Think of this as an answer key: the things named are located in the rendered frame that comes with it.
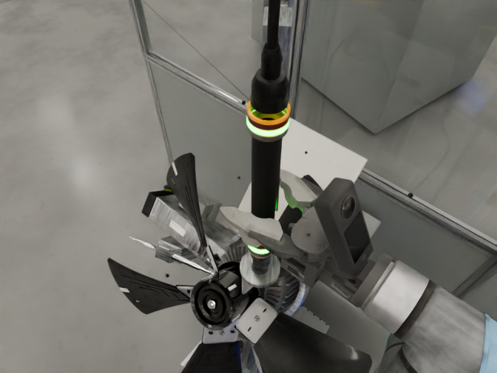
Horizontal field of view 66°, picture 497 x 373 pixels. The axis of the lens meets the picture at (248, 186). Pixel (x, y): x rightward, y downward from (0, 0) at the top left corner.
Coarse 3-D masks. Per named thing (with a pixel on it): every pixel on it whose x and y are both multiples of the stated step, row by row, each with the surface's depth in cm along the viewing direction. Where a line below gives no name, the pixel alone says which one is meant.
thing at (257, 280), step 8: (248, 256) 67; (272, 256) 67; (240, 264) 66; (248, 264) 66; (272, 264) 66; (240, 272) 66; (248, 272) 65; (272, 272) 65; (248, 280) 64; (256, 280) 64; (264, 280) 64; (272, 280) 64
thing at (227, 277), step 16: (224, 272) 91; (208, 288) 87; (224, 288) 84; (240, 288) 88; (256, 288) 93; (192, 304) 89; (224, 304) 85; (240, 304) 86; (208, 320) 88; (224, 320) 85
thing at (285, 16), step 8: (280, 8) 96; (288, 8) 96; (264, 16) 94; (280, 16) 94; (288, 16) 94; (264, 24) 92; (280, 24) 92; (288, 24) 92; (264, 32) 93; (280, 32) 93; (288, 32) 93; (264, 40) 95; (280, 40) 94; (288, 40) 94; (280, 48) 96; (288, 48) 96
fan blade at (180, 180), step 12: (180, 156) 91; (192, 156) 86; (180, 168) 92; (192, 168) 86; (168, 180) 103; (180, 180) 93; (192, 180) 87; (180, 192) 96; (192, 192) 88; (192, 204) 90; (192, 216) 92; (204, 240) 89
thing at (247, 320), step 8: (256, 304) 90; (264, 304) 90; (248, 312) 89; (256, 312) 89; (264, 312) 89; (272, 312) 89; (240, 320) 88; (248, 320) 88; (264, 320) 88; (272, 320) 88; (240, 328) 87; (248, 328) 87; (256, 328) 87; (264, 328) 87; (248, 336) 86; (256, 336) 86
